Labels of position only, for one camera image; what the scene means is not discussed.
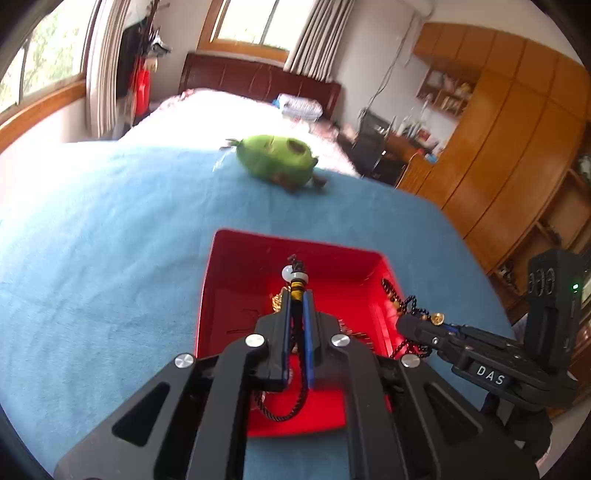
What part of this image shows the black bead necklace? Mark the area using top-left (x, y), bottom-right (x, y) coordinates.
top-left (381, 277), bottom-right (446, 361)

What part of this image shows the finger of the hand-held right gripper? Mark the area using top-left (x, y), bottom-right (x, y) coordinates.
top-left (443, 325), bottom-right (529, 367)
top-left (396, 315), bottom-right (578, 409)

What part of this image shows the silver chain necklace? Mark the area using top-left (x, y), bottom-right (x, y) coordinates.
top-left (339, 318), bottom-right (372, 352)

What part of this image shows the striped beige curtain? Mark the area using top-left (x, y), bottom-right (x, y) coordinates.
top-left (283, 0), bottom-right (356, 84)
top-left (85, 0), bottom-right (139, 139)

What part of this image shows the folded striped bedding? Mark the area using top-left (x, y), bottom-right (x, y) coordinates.
top-left (276, 93), bottom-right (324, 121)

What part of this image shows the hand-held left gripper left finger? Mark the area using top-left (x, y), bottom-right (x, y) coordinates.
top-left (54, 290), bottom-right (296, 480)

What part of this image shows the wooden wardrobe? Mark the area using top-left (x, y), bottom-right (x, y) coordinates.
top-left (397, 23), bottom-right (591, 324)

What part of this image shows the red hanging bag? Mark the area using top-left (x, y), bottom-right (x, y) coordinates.
top-left (133, 55), bottom-right (152, 118)

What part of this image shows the black hanging clothing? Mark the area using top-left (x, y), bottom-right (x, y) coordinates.
top-left (115, 23), bottom-right (155, 100)

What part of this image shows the dark wooden bed headboard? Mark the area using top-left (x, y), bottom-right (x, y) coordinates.
top-left (179, 52), bottom-right (341, 121)

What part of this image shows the green plush toy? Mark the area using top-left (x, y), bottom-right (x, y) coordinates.
top-left (225, 134), bottom-right (328, 192)

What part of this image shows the white patterned bedding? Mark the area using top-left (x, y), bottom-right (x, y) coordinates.
top-left (117, 88), bottom-right (361, 178)

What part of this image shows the red box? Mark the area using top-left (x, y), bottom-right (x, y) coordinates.
top-left (196, 228), bottom-right (407, 438)

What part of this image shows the black chair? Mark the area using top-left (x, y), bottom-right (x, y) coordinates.
top-left (353, 110), bottom-right (407, 185)

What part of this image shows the corded pendant with white bead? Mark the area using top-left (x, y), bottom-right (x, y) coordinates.
top-left (252, 255), bottom-right (311, 422)

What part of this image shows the window behind bed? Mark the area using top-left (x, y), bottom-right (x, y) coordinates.
top-left (196, 0), bottom-right (319, 61)

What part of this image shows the wooden desk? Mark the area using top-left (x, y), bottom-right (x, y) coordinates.
top-left (383, 134), bottom-right (444, 185)

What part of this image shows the blue blanket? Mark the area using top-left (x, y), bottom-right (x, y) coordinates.
top-left (0, 141), bottom-right (515, 480)

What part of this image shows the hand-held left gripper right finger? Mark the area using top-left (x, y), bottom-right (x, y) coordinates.
top-left (302, 291), bottom-right (541, 480)

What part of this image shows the wooden framed window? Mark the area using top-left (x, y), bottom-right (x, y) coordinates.
top-left (0, 0), bottom-right (100, 139)

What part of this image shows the person's right hand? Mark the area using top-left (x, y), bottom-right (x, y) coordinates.
top-left (480, 392), bottom-right (554, 467)

